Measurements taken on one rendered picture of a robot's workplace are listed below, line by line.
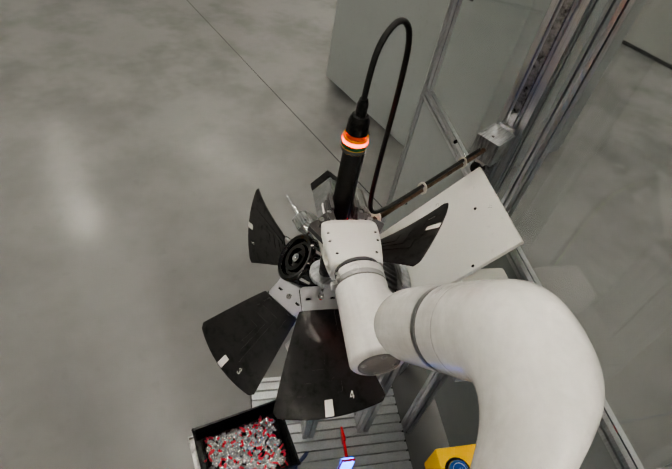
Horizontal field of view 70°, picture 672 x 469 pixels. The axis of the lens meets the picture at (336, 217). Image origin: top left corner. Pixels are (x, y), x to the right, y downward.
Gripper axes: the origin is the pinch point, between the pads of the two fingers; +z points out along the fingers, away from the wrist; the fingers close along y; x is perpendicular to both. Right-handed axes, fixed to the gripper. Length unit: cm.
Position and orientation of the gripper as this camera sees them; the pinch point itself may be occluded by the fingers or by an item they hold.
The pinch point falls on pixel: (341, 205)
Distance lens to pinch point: 89.3
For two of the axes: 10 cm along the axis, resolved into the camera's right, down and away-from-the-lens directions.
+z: -1.6, -7.3, 6.7
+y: 9.7, -0.1, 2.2
